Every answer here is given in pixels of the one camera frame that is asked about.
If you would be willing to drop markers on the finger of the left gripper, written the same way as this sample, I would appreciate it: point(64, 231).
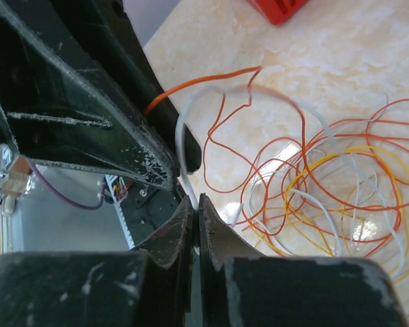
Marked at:
point(58, 107)
point(104, 31)

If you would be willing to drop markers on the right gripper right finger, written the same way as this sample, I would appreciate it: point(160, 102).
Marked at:
point(242, 287)

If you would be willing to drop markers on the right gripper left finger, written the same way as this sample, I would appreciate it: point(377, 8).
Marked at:
point(145, 286)

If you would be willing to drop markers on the red plastic bin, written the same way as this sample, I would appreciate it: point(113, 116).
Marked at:
point(277, 12)

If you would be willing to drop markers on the grey cable duct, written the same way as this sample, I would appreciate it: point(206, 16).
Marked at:
point(118, 191)

